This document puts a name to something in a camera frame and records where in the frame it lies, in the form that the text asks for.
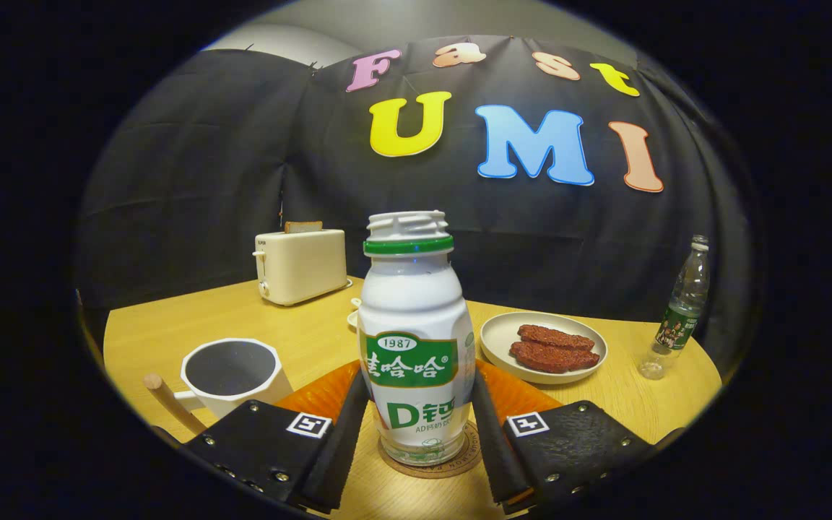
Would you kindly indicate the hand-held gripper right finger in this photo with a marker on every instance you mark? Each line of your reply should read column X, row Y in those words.
column 492, row 440

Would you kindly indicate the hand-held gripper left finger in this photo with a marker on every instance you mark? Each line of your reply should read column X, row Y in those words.
column 340, row 448

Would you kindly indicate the round cork coaster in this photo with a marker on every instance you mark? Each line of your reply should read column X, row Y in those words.
column 416, row 471

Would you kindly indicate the white juice bottle green label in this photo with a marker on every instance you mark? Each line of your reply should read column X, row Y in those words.
column 416, row 303

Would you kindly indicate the clear plastic water bottle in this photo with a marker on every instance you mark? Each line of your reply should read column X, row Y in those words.
column 679, row 318

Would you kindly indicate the beige round plate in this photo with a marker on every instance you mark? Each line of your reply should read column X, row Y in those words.
column 495, row 339

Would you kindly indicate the red meat strip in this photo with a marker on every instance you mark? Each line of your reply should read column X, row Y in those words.
column 557, row 336
column 553, row 358

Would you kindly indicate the wooden table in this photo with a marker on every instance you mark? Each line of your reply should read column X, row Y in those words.
column 315, row 325

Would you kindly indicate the white divided dish with beans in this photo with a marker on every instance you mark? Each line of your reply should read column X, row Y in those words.
column 353, row 318

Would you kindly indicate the cream toaster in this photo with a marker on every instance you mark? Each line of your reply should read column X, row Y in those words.
column 304, row 267

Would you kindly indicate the toast slice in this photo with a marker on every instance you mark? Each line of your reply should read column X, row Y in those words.
column 303, row 227

